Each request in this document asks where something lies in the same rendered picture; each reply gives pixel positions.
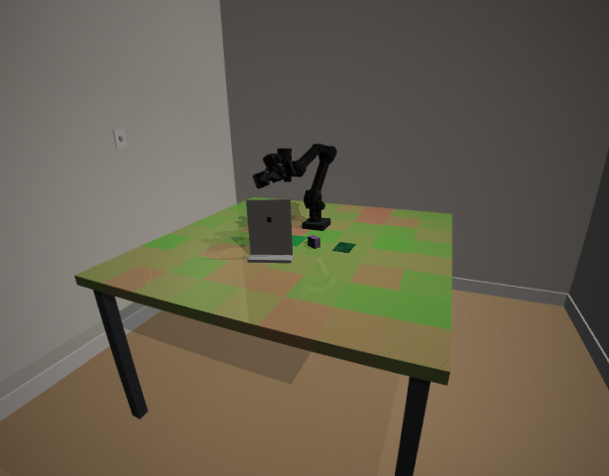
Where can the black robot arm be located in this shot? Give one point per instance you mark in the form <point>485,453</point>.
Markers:
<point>312,197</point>

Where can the green square mat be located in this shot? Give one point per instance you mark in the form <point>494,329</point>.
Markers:
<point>297,240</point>

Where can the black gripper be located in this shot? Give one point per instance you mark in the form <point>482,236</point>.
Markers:
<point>276,173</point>

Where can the purple rectangular block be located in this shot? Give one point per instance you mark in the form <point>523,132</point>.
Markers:
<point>313,241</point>

